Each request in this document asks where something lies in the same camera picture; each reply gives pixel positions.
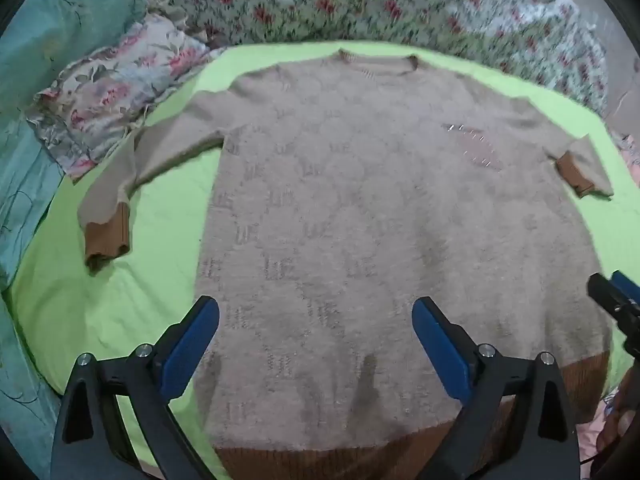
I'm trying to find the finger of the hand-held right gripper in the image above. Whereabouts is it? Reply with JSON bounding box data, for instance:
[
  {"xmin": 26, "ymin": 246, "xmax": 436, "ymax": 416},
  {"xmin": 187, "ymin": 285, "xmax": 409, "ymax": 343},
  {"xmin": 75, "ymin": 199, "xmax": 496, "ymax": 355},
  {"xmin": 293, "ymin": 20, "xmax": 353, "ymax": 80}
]
[{"xmin": 586, "ymin": 270, "xmax": 640, "ymax": 361}]

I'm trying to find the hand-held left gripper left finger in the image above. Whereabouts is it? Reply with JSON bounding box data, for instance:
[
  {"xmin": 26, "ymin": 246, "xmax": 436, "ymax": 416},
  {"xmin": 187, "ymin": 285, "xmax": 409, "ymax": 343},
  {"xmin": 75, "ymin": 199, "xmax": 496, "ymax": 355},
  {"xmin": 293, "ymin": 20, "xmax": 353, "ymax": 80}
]
[{"xmin": 50, "ymin": 295, "xmax": 221, "ymax": 480}]

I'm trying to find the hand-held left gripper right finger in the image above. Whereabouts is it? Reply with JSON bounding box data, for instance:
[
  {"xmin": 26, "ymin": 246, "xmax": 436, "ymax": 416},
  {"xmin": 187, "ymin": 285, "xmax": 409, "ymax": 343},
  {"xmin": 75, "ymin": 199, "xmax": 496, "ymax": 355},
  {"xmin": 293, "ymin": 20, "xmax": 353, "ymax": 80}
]
[{"xmin": 411, "ymin": 296, "xmax": 581, "ymax": 480}]

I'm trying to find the beige knit sweater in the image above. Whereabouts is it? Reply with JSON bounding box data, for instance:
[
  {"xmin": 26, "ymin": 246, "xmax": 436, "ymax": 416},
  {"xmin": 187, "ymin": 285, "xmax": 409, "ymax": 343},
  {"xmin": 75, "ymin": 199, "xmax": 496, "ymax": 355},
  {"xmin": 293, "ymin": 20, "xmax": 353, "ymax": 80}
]
[{"xmin": 77, "ymin": 47, "xmax": 616, "ymax": 480}]

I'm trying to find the person's right hand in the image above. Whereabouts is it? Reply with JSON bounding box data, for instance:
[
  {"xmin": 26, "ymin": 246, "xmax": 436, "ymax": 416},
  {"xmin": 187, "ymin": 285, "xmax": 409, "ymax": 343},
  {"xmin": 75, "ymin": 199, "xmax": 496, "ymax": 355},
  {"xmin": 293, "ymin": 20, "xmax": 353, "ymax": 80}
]
[{"xmin": 596, "ymin": 371, "xmax": 637, "ymax": 456}]

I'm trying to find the green bed sheet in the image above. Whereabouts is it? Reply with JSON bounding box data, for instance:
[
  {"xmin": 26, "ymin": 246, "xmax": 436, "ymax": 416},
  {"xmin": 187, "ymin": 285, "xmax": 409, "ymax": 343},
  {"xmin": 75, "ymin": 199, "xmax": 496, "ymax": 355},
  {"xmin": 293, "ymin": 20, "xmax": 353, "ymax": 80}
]
[{"xmin": 7, "ymin": 40, "xmax": 640, "ymax": 480}]

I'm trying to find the ruffled floral pillow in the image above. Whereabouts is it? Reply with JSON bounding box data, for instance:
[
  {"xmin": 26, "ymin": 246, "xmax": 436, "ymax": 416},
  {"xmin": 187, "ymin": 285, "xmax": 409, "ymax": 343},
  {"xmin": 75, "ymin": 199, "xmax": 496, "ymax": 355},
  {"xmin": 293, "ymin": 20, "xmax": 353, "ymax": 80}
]
[{"xmin": 25, "ymin": 12, "xmax": 226, "ymax": 182}]

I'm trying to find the teal floral quilt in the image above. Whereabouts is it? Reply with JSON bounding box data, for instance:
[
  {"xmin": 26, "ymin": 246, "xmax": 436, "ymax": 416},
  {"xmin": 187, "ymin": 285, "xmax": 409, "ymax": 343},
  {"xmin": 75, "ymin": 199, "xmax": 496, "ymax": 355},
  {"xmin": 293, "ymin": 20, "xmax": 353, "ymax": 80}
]
[{"xmin": 0, "ymin": 0, "xmax": 151, "ymax": 480}]

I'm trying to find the white floral quilt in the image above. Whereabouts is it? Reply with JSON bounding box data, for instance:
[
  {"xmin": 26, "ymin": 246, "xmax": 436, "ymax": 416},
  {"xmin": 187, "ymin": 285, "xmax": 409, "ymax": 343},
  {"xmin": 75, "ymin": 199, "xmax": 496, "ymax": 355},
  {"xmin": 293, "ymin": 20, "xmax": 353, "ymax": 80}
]
[{"xmin": 142, "ymin": 0, "xmax": 610, "ymax": 113}]

